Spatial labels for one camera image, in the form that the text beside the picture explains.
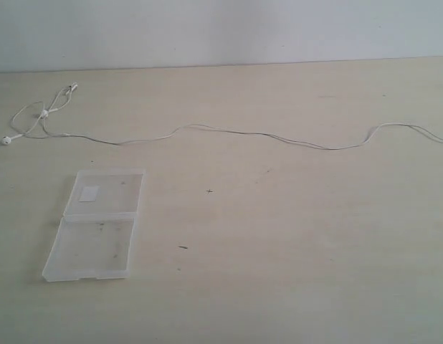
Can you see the white wired earphones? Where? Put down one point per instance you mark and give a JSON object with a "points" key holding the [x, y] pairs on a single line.
{"points": [[39, 130]]}

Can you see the clear plastic hinged case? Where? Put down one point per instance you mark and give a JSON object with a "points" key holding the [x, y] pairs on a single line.
{"points": [[95, 233]]}

